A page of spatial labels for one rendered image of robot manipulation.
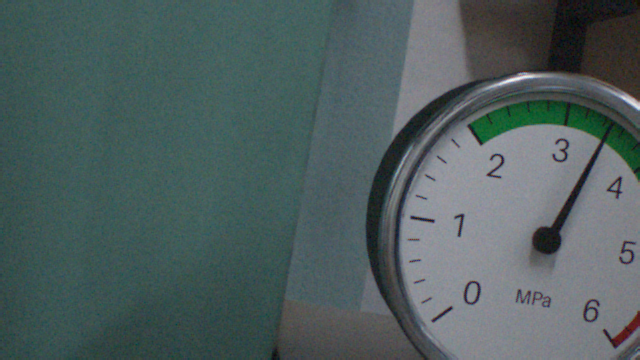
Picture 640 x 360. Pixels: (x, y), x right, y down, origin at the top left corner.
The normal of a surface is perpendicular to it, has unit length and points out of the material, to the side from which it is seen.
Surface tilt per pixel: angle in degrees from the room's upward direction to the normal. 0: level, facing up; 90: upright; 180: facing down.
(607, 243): 90
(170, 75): 90
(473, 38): 90
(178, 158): 90
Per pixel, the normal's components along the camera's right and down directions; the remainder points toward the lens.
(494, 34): 0.05, 0.07
